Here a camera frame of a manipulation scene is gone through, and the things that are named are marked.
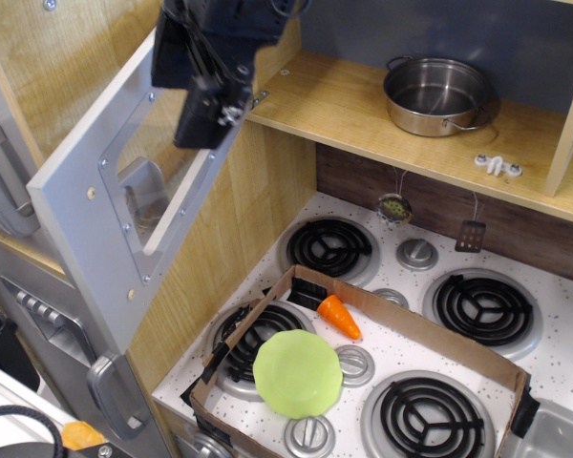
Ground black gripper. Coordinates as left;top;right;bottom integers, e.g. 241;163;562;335
151;1;301;149

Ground silver microwave door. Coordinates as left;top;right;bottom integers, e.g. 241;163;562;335
28;38;239;354

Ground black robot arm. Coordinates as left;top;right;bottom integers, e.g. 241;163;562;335
151;0;311;149

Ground metal door hinge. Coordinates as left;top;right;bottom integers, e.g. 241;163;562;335
250;90;270;110

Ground back left stove burner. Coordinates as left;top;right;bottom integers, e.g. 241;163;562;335
277;217;381;287

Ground stove burner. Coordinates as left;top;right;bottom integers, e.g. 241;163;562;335
421;268;542;361
203;301;316;402
277;217;381;287
359;370;496;458

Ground stainless steel pot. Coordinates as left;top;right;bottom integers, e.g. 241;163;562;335
383;56;493;137

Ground hanging round strainer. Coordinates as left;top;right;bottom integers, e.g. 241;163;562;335
375;168;413;227

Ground orange toy carrot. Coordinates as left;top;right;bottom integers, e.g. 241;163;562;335
316;295;362;341

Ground grey ice dispenser panel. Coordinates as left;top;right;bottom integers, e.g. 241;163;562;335
0;277;96;367

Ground back silver stove knob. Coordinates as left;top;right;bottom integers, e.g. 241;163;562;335
396;239;439;272

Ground small silver stove knob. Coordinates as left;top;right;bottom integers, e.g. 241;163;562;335
373;288;410;309

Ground front left stove burner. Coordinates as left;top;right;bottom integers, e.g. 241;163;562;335
203;301;316;402

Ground green plastic plate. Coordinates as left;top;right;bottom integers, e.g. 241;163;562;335
253;329;343;420

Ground white door latch clip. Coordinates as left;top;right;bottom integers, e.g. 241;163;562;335
474;154;522;177

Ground hanging toy spatula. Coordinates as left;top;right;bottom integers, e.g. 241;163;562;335
455;192;486;253

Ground black device at left edge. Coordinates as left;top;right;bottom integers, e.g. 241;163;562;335
0;313;40;391

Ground centre silver stove knob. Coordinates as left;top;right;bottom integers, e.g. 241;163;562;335
335;344;375;388

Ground orange object bottom left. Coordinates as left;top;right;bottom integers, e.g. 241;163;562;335
61;421;106;450

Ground front silver stove knob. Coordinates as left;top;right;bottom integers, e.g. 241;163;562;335
284;415;336;458

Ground back right stove burner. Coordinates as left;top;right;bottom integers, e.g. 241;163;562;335
421;268;542;361

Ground front right stove burner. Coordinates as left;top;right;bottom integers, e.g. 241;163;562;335
359;370;496;458

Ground stainless sink basin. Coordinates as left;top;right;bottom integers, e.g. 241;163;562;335
500;400;573;458

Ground grey wall phone holder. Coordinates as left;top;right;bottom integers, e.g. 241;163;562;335
118;157;168;243

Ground upper grey fridge handle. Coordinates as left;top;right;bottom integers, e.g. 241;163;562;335
0;125;40;238

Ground grey fridge handle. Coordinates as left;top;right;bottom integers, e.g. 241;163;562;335
86;353;148;441
0;125;40;238

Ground lower grey fridge handle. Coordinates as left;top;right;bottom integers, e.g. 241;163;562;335
86;353;148;441

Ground black braided cable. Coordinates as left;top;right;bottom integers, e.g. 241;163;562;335
0;404;66;458

